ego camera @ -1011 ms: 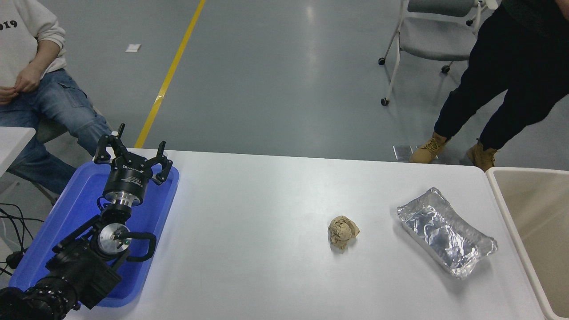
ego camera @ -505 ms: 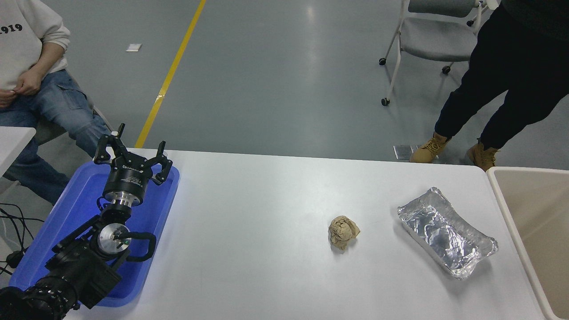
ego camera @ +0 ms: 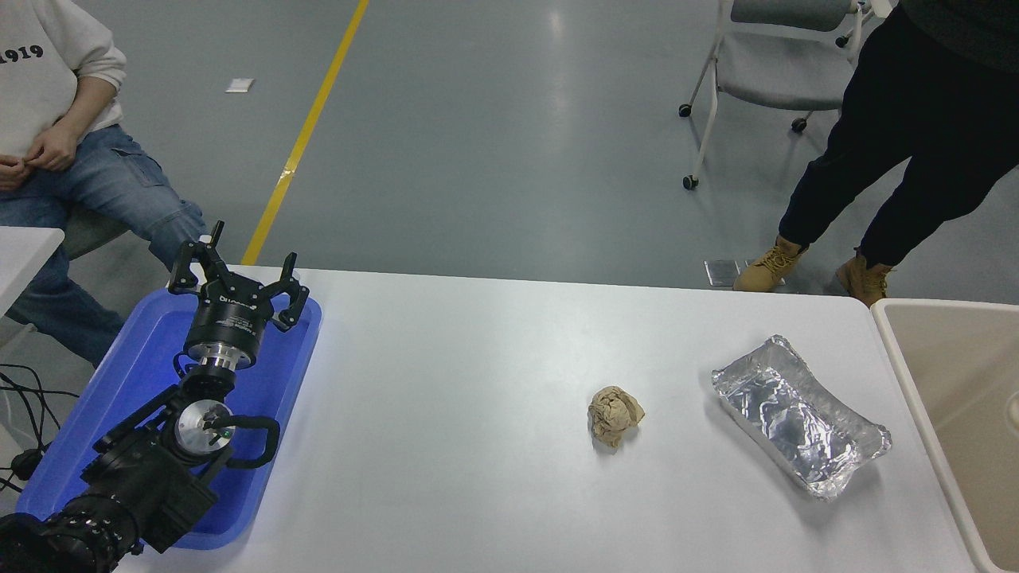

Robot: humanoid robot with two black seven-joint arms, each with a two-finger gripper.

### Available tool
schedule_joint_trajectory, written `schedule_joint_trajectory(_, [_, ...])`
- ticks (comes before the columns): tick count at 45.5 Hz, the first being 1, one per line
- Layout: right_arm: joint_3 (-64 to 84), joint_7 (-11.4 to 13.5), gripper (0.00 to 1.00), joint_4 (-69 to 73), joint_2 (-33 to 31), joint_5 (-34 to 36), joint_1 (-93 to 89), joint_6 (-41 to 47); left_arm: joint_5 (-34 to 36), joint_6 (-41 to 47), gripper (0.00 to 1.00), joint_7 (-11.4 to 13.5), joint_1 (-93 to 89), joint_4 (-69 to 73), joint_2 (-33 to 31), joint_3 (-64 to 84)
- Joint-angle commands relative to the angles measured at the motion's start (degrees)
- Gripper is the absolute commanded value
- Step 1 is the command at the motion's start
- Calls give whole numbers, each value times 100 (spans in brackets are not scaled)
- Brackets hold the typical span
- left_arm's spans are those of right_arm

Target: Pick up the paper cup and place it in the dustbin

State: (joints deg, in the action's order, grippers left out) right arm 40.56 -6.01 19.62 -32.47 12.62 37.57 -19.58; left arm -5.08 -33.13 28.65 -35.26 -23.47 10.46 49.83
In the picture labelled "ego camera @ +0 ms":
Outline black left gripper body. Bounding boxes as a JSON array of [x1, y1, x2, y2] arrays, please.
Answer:
[[186, 286, 276, 353]]

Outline person's left hand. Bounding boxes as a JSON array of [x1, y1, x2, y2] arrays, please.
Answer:
[[26, 119, 80, 173]]

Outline blue plastic tray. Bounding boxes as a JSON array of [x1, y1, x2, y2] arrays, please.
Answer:
[[16, 286, 323, 552]]

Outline grey padded office chair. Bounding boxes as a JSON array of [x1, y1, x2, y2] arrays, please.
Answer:
[[60, 205, 132, 259]]

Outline person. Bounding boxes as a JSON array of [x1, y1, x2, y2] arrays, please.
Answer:
[[732, 0, 1019, 308], [0, 0, 209, 368]]

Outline small white table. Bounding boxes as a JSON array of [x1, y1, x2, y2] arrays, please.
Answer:
[[0, 227, 64, 319]]

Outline crumpled tan paper ball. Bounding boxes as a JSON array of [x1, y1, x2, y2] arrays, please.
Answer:
[[588, 386, 646, 448]]

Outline silver foil tray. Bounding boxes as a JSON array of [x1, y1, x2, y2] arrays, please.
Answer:
[[711, 335, 892, 501]]

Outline grey chair on castors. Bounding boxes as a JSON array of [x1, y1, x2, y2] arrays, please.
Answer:
[[678, 0, 867, 192]]

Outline large pale bin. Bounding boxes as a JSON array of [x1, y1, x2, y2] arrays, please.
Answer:
[[870, 298, 1019, 573]]

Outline black floor cables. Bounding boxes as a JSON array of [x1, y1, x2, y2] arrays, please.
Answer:
[[0, 364, 80, 494]]

